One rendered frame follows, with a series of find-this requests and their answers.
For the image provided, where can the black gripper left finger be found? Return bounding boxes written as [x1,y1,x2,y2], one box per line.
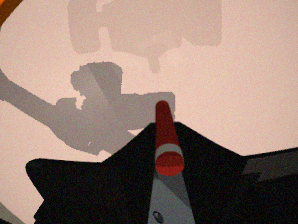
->
[25,123,156,224]

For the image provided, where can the grey square plate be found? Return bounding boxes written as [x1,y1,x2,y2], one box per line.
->
[148,165,194,224]

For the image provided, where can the dark red peg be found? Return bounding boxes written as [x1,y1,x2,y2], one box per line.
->
[154,100,185,176]

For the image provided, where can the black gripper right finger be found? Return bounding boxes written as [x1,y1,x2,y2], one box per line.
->
[174,123,298,224]

